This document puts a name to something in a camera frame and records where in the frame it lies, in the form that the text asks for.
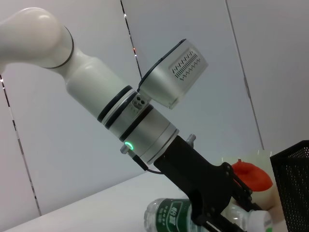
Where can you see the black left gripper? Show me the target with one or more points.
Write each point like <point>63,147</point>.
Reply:
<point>193,174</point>

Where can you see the red-orange mandarin orange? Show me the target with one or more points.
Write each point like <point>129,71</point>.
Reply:
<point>253,176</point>

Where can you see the clear water bottle green label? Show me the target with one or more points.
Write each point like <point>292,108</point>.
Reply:
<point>166,215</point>

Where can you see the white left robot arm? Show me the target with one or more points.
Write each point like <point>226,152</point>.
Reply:
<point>91,91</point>

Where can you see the pale green glass fruit plate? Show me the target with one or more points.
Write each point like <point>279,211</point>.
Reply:
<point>263,200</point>

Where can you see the black mesh pen holder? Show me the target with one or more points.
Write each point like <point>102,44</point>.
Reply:
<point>294,183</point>

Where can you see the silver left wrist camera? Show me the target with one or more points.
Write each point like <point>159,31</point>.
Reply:
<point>173,79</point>

